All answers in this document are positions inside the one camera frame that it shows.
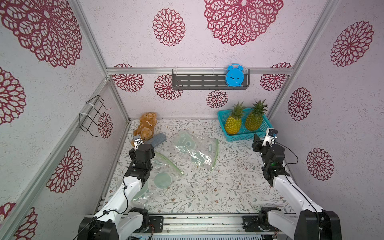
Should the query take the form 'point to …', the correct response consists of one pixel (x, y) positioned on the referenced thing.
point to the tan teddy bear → (146, 126)
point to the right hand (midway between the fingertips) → (261, 133)
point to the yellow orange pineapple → (233, 123)
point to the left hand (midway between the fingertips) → (141, 147)
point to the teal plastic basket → (243, 134)
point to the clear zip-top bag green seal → (163, 173)
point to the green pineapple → (254, 119)
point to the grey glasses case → (156, 139)
